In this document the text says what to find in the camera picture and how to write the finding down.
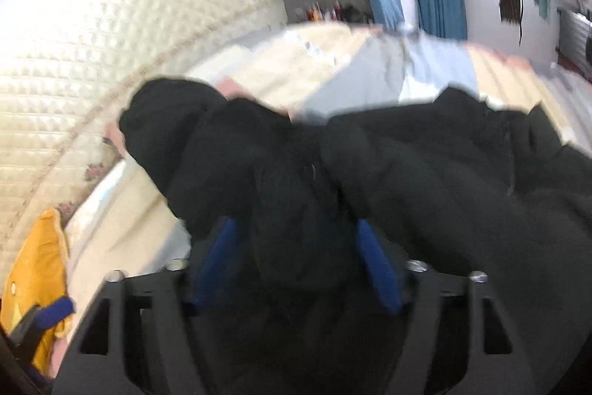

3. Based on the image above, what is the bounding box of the patchwork checkered quilt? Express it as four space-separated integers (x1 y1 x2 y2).
66 23 591 316

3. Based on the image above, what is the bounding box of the cream quilted headboard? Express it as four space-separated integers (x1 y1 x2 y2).
1 0 287 273

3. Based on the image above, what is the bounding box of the grey hard suitcase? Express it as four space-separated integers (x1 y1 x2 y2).
557 8 591 81

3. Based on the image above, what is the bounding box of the black puffer jacket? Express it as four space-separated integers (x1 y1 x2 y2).
120 78 591 394

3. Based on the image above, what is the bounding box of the yellow crown pillow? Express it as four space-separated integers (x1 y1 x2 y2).
1 208 73 378

